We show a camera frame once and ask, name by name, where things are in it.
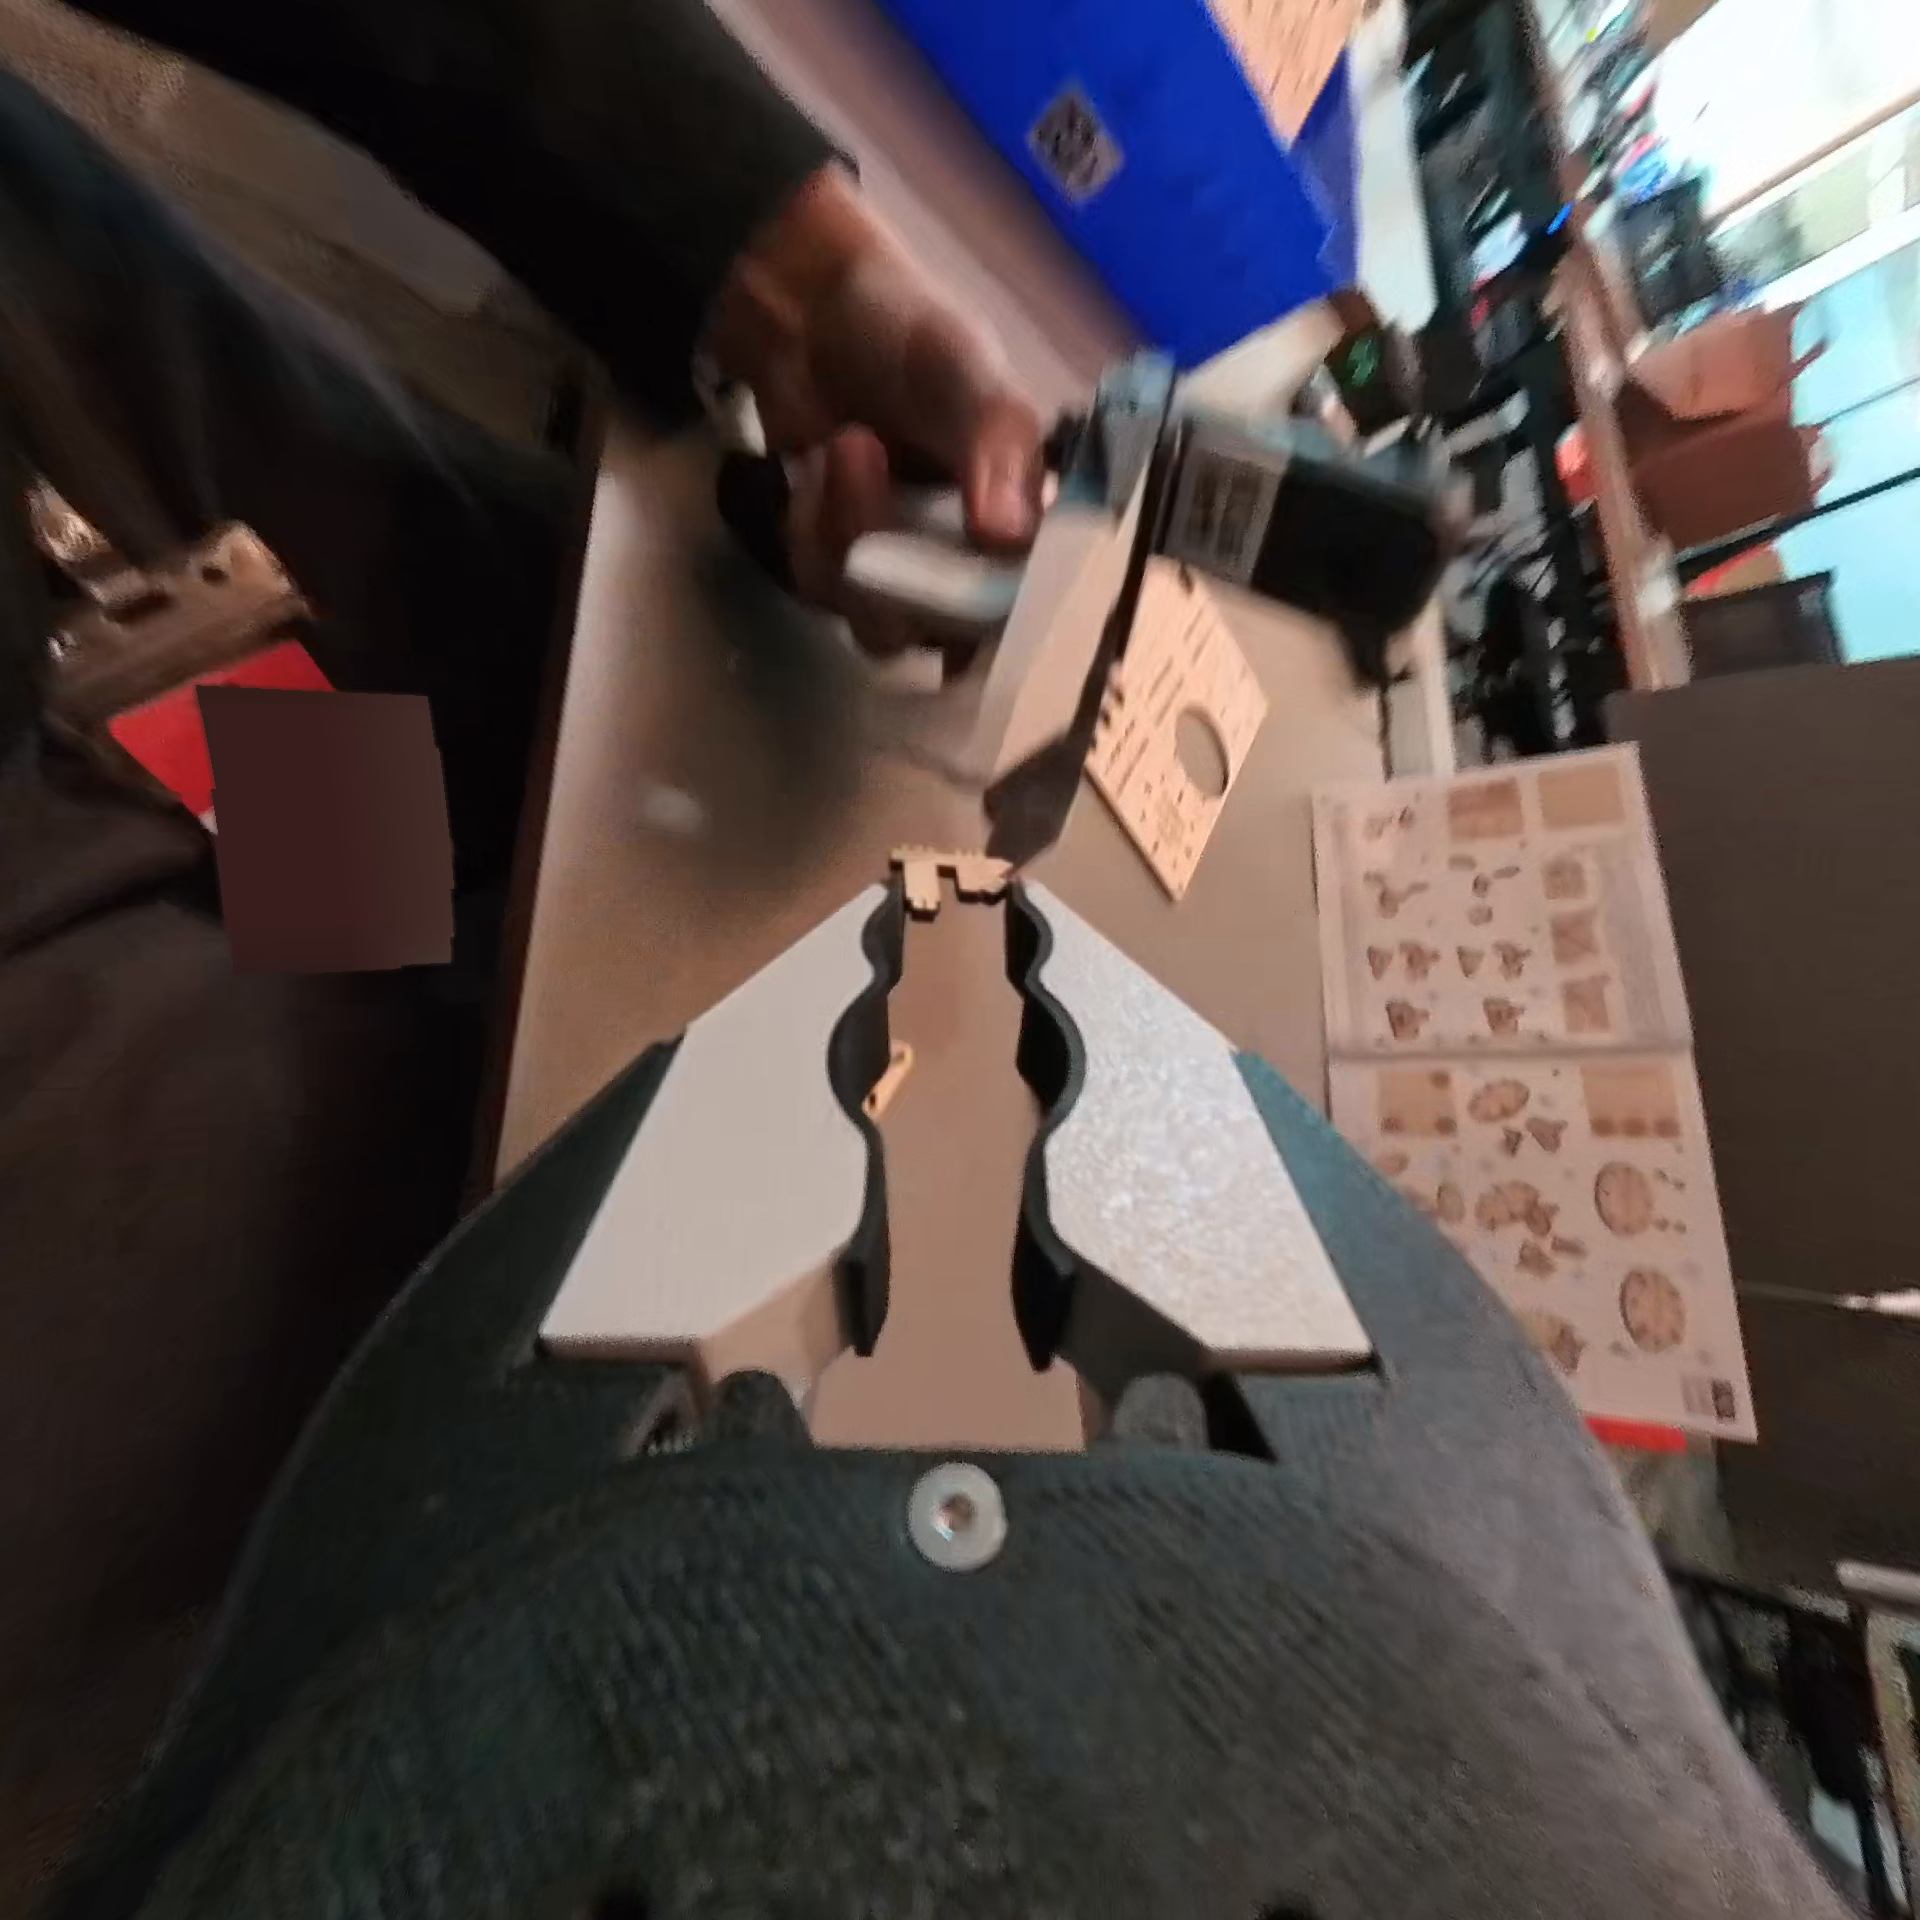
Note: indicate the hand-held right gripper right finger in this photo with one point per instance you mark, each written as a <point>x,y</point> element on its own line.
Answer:
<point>1185,1184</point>

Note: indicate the brown cardboard box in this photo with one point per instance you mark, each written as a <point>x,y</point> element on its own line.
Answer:
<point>1724,420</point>

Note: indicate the blue box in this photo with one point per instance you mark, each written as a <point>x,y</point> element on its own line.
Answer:
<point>1140,165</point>

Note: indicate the wooden part sheet with hole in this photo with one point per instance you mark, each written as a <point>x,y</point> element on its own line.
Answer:
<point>1185,721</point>

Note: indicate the small wooden model part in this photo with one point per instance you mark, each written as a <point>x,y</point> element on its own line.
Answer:
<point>948,874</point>

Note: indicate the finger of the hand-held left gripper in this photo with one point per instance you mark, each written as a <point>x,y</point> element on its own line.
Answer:
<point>1059,645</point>

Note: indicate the printed instruction sheet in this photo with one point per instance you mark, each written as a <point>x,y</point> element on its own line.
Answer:
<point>1531,1094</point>

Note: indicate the cluttered storage shelf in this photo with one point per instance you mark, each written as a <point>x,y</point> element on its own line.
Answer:
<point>1514,375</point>

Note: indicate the red badge card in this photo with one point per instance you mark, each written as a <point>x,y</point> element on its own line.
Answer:
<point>158,729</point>

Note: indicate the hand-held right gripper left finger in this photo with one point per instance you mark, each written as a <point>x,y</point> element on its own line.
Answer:
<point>705,1184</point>

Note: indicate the person's left hand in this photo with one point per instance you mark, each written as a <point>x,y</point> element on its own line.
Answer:
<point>885,361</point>

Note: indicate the person's left forearm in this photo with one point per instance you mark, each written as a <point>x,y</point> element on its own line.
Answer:
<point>494,134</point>

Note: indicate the tiny wooden model piece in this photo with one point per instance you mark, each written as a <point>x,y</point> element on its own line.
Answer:
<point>889,1075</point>

